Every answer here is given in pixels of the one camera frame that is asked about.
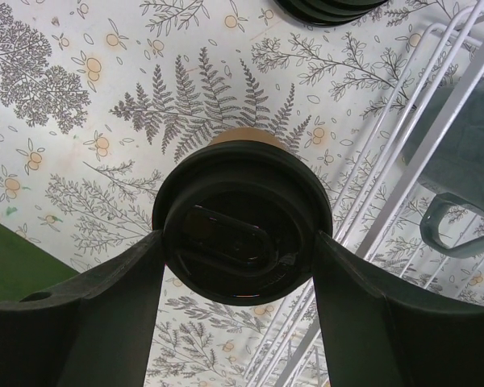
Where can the green brown paper bag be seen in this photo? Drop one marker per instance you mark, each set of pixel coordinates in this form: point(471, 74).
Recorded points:
point(26, 269)

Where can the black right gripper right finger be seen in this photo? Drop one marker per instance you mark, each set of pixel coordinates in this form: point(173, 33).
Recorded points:
point(379, 330)

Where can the white wire dish rack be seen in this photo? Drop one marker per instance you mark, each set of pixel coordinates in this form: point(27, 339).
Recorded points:
point(407, 181)

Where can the stack of black lids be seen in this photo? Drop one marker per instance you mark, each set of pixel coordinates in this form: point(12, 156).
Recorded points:
point(328, 13)

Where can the single brown paper cup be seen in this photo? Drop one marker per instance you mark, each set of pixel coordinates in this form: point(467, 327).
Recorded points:
point(247, 134)

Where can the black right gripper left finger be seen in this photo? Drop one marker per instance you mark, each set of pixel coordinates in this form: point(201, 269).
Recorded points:
point(94, 329)

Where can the dark teal mug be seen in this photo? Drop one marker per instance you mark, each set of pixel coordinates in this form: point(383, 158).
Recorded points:
point(455, 174)

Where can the floral tablecloth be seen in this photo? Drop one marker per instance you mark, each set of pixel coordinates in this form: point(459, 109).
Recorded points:
point(100, 100)

